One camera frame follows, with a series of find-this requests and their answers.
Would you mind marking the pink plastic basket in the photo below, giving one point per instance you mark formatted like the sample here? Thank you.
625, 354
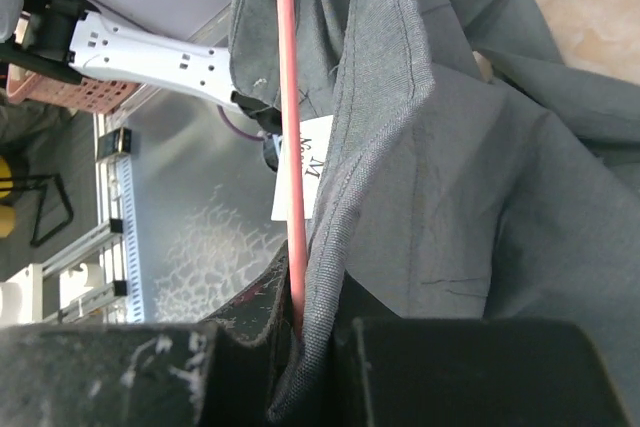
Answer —
93, 96

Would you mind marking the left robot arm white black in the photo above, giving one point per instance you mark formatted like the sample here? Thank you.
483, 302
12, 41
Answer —
67, 54

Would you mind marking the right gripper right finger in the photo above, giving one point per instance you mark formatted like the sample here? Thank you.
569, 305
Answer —
385, 370

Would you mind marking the grey shirt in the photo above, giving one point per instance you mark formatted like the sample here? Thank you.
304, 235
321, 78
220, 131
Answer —
470, 173

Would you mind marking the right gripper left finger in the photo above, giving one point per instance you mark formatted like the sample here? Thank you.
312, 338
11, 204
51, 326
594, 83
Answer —
216, 372

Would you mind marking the pink hanger of grey shirt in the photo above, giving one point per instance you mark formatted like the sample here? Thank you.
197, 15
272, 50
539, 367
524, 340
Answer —
295, 220

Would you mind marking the white cable duct strip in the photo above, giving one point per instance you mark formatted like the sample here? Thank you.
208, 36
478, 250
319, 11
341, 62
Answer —
135, 300

